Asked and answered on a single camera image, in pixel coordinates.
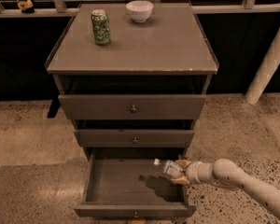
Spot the metal window railing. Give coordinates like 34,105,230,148
0,0,280,19

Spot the grey top drawer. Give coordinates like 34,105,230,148
59,94,205,120

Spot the small yellow black object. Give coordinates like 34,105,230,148
17,0,35,13

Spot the white diagonal pillar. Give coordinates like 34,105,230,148
245,27,280,105

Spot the grey open bottom drawer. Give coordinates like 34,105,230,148
75,147,196,218

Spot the white ceramic bowl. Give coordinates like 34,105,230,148
126,0,154,23

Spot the green soda can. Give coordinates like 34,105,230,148
91,9,111,45

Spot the grey middle drawer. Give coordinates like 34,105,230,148
74,129,194,147

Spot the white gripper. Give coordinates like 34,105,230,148
171,160,202,185

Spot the clear blue-label plastic bottle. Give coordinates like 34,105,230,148
153,159,185,178

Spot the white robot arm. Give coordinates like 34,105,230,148
163,159,280,220

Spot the grey drawer cabinet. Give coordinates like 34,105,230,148
45,1,219,158

